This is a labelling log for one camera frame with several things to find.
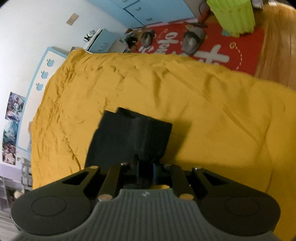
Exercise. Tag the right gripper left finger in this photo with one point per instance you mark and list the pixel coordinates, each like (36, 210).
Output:
(128, 175)

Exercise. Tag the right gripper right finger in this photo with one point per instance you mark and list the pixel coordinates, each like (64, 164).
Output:
(162, 175)

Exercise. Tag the black pants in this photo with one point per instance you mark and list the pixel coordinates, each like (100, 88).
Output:
(125, 135)

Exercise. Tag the yellow quilted bedspread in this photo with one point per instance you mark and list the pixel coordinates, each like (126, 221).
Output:
(228, 122)

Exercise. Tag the white cubby shelf unit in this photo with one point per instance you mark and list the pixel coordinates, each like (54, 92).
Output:
(11, 189)

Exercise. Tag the blue bedside table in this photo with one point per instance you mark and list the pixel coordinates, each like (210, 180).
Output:
(100, 42)

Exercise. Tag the blue white headboard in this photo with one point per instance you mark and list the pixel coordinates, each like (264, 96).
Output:
(49, 64)

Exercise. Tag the black white sneakers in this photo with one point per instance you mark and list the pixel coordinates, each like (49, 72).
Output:
(89, 35)

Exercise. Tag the red floor rug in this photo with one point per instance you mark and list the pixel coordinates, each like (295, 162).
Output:
(239, 54)

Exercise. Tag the blue drawer cabinet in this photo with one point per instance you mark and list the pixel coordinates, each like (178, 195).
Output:
(135, 14)

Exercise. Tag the lime green stool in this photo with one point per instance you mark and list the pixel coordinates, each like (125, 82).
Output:
(236, 17)

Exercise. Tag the anime wall posters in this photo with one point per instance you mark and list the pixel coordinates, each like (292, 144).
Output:
(11, 125)

